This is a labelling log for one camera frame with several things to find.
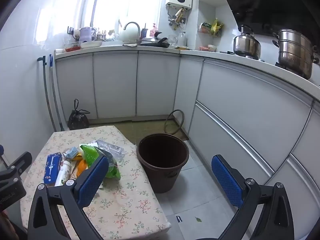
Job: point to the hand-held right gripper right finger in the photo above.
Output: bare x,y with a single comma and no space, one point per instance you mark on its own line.
226,181

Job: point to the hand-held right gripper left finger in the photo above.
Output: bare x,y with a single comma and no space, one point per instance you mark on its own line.
91,182

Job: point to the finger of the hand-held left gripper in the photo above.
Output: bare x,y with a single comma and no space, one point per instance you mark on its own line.
21,160

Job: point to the yellow snack packet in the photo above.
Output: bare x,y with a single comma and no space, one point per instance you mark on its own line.
77,158

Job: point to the clear plastic bottle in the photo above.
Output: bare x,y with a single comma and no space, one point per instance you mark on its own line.
111,148

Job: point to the brown plastic bucket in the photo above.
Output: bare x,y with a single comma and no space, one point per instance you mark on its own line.
160,177

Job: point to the person's left forearm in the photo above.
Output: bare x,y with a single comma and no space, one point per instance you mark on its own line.
10,230

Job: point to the orange peel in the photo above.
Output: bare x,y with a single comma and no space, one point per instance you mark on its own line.
81,167

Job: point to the green snack packet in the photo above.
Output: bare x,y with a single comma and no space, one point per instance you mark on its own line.
90,153

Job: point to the white plastic tube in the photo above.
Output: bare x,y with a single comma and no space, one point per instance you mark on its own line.
63,173

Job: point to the blue cardboard box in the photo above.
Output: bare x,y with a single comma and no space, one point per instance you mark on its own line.
52,168

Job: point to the small light blue packet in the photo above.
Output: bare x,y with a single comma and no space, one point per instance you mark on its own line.
71,152

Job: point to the floral tablecloth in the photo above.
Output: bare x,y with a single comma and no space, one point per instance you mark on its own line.
130,200

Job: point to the small black floor scrap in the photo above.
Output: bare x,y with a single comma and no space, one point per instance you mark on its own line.
179,218

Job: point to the black garbage bag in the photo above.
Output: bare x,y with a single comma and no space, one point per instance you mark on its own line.
78,121

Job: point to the olive floor mat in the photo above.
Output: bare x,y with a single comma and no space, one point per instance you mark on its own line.
140,128

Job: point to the white drawer cabinet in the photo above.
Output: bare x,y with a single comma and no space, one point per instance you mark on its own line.
250,110

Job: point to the white base cabinet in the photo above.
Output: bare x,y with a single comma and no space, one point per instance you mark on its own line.
115,85

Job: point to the glass bowl with red food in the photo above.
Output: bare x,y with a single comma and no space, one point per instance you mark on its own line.
72,46

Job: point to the white dish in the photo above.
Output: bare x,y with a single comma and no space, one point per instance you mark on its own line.
91,44

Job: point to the steel kettle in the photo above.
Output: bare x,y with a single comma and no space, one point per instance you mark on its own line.
246,44

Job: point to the purple electric kettle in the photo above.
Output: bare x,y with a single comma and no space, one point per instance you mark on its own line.
86,34

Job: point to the steel steamer pot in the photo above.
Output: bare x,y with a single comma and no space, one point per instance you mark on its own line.
296,52

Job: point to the white thermos jug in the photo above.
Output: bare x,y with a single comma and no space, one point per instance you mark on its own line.
182,38

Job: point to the white teapot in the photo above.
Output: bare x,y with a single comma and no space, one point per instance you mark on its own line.
126,37

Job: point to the glass jar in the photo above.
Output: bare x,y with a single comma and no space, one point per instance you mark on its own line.
172,40

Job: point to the black frying pan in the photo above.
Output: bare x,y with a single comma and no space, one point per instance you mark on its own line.
155,43

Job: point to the yellow plastic bag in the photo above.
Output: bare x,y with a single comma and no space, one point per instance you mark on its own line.
216,27

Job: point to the dark bottle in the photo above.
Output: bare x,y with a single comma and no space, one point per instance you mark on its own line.
144,33

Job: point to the steel faucet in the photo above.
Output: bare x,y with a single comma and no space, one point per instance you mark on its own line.
138,30

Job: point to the pink soap bottle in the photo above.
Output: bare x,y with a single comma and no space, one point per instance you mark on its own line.
153,31

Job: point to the water heater pipes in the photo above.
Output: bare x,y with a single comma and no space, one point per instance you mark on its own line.
175,17

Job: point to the window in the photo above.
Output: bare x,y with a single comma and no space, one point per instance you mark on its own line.
125,2

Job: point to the black range hood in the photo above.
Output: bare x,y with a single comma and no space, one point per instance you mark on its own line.
275,2

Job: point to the wall socket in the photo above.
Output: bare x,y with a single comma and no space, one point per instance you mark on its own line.
70,30

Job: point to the wall rack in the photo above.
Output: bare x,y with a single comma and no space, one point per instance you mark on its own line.
205,28

